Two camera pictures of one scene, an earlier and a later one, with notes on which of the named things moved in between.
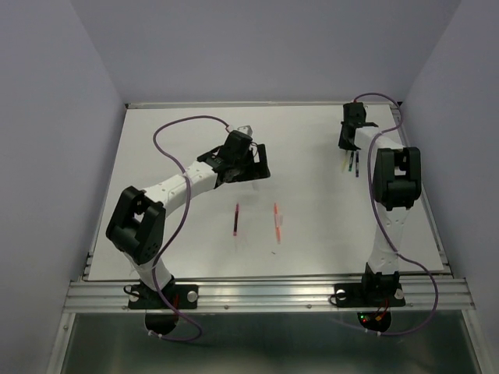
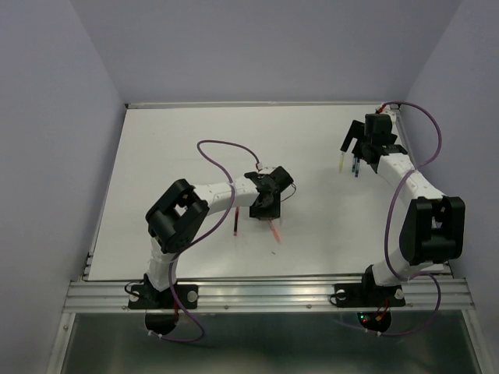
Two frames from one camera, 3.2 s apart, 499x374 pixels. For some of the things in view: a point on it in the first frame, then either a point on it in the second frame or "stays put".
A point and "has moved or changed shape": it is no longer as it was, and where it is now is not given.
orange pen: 278,234 has moved or changed shape
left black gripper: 257,171 → 273,212
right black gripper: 342,142 → 355,130
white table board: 313,216 stays put
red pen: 236,216 stays put
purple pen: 357,164 stays put
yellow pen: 344,166 has moved or changed shape
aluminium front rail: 433,294 stays put
